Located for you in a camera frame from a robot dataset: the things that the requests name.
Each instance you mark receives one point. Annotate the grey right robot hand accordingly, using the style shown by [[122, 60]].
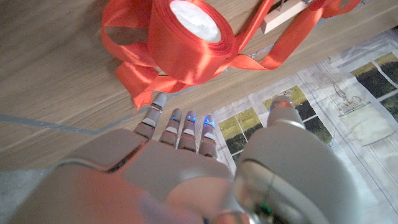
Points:
[[186, 180]]

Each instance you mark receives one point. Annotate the printed window backdrop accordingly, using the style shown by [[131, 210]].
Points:
[[342, 124]]

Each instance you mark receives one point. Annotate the wooden hanger with metal clips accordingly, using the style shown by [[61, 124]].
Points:
[[280, 15]]

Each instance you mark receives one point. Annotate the orange ribbon roll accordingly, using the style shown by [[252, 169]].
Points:
[[186, 53]]

